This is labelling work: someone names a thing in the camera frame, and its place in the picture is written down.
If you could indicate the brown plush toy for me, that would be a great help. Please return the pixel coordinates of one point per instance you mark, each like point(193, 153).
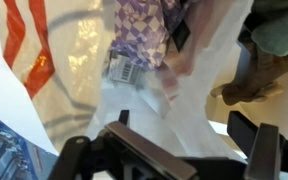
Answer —
point(258, 81)

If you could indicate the teal green cloth item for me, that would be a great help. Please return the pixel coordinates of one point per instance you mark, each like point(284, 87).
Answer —
point(271, 35)

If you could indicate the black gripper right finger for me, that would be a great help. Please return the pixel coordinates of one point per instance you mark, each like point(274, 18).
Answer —
point(266, 149)

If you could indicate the white red plastic bag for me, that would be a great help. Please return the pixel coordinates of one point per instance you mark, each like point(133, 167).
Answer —
point(59, 78)

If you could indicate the purple checkered cloth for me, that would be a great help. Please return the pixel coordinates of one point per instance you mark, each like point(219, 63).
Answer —
point(143, 27)

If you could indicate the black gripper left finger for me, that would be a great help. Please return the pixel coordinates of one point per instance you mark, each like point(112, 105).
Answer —
point(120, 152)

